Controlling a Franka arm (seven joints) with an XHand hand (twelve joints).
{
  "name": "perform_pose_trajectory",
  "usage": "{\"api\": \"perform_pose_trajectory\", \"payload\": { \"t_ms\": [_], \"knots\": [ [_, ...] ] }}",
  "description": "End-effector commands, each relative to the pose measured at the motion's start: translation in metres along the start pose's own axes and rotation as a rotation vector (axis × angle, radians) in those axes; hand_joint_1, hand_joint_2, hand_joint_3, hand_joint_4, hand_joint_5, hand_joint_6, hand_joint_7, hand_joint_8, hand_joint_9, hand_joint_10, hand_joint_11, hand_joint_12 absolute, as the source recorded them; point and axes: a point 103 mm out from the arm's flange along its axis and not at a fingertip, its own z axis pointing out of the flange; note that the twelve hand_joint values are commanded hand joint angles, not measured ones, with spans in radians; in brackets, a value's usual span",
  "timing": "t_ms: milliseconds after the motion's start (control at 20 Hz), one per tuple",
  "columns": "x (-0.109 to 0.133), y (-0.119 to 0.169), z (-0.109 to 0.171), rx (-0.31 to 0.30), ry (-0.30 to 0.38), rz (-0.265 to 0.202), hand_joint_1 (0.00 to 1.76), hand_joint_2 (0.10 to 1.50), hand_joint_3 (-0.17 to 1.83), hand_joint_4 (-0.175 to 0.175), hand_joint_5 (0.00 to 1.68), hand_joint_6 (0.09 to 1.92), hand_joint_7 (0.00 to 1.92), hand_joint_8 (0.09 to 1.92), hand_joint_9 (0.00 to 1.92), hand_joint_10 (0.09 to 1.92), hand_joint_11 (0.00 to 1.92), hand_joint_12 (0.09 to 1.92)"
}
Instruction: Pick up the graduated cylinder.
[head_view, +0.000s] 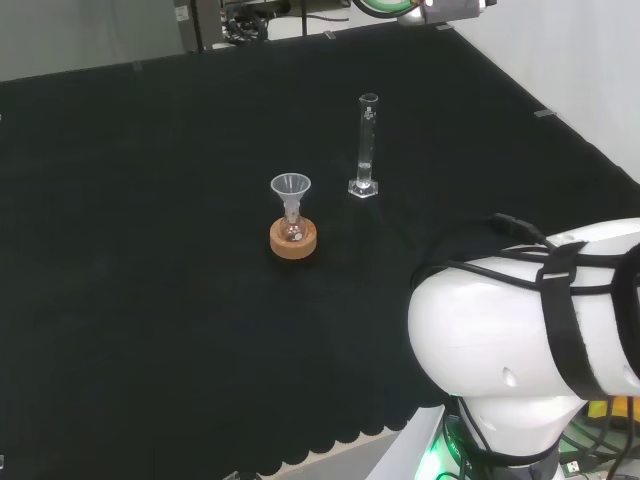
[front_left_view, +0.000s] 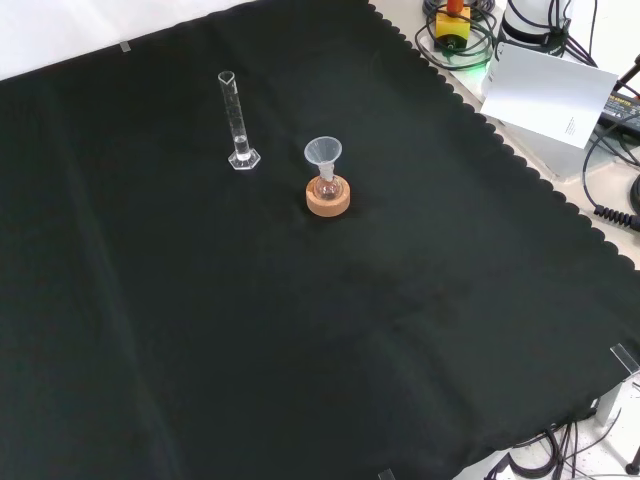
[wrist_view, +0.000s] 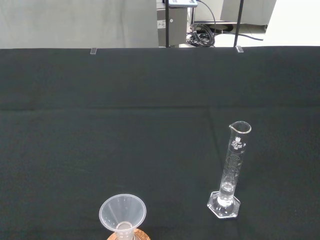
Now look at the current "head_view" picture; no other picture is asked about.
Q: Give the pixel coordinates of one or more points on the clear glass graduated cylinder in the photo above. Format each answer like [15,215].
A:
[367,145]

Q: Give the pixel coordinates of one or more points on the small round-bottom glass flask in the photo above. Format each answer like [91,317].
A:
[292,231]

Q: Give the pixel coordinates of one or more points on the clear plastic funnel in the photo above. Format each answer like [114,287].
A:
[291,186]

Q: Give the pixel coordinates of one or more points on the black bench cloth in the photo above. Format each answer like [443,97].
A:
[150,250]

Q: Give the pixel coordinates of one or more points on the pale white board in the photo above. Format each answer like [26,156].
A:
[405,445]

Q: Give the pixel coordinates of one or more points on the yellow stop button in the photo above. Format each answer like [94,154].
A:
[597,409]

